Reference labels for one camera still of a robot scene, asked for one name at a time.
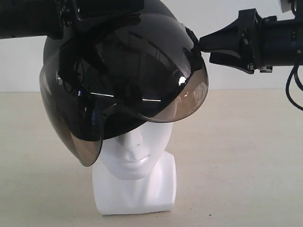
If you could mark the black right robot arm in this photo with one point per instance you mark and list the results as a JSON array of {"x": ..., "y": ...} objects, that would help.
[{"x": 282, "y": 42}]

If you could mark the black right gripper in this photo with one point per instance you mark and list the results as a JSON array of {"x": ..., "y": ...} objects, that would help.
[{"x": 244, "y": 36}]

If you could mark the white mannequin head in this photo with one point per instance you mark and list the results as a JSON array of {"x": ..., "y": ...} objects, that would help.
[{"x": 134, "y": 174}]

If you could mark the black helmet with tinted visor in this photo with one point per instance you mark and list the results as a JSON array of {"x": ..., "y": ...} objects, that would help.
[{"x": 124, "y": 72}]

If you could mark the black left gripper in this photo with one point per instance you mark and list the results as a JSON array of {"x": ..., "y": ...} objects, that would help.
[{"x": 82, "y": 15}]

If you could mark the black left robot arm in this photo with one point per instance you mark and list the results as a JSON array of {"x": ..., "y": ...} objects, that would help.
[{"x": 29, "y": 18}]

